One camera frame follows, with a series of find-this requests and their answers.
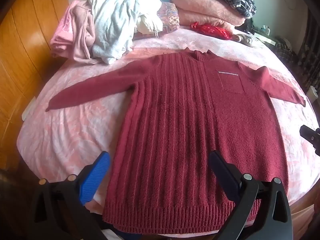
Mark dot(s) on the pink printed blanket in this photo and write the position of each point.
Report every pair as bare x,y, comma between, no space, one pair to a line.
75,130

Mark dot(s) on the beige shiny cloth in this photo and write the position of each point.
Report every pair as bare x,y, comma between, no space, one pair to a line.
246,40

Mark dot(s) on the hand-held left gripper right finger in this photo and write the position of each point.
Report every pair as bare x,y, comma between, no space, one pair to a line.
225,175

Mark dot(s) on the cream cloth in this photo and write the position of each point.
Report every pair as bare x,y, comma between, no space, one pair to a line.
148,25

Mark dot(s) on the small white bottle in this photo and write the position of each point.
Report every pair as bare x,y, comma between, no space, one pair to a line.
266,30

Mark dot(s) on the white ribbed garment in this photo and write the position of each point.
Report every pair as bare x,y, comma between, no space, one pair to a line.
110,30

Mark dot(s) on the dark red knit sweater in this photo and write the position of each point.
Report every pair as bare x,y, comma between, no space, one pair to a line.
175,120

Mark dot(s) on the patterned cushion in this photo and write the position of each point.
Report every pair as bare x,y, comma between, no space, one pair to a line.
171,17

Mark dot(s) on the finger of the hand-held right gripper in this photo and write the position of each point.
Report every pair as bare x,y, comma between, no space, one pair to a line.
311,137

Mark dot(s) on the folded pink fluffy blanket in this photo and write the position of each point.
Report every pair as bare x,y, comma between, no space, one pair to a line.
205,7

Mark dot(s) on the dark patterned curtain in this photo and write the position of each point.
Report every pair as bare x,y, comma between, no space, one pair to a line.
307,55

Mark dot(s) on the wooden headboard panel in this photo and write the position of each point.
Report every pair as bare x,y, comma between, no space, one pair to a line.
20,55

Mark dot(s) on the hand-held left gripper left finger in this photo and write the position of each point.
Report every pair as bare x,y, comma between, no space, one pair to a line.
94,178

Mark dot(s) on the pink garment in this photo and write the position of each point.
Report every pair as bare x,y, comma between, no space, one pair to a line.
72,30

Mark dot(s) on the red pouch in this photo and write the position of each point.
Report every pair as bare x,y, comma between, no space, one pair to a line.
212,28

